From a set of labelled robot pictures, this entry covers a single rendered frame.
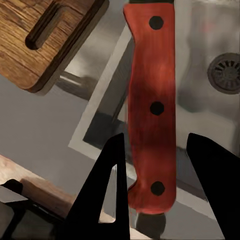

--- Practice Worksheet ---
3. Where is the parer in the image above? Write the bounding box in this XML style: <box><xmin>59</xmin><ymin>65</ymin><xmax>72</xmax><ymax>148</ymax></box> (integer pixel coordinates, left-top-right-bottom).
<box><xmin>123</xmin><ymin>0</ymin><xmax>177</xmax><ymax>215</ymax></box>

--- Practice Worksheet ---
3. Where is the cutting board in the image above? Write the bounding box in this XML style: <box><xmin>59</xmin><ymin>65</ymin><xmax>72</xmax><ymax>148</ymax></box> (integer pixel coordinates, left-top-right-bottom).
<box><xmin>0</xmin><ymin>0</ymin><xmax>105</xmax><ymax>93</ymax></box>

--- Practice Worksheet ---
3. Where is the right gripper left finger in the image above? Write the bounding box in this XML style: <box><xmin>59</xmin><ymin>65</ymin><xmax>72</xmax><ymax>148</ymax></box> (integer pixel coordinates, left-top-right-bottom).
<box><xmin>55</xmin><ymin>133</ymin><xmax>130</xmax><ymax>240</ymax></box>

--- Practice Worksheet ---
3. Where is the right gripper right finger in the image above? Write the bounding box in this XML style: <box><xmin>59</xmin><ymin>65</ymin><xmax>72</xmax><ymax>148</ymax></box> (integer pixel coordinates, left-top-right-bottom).
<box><xmin>186</xmin><ymin>133</ymin><xmax>240</xmax><ymax>240</ymax></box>

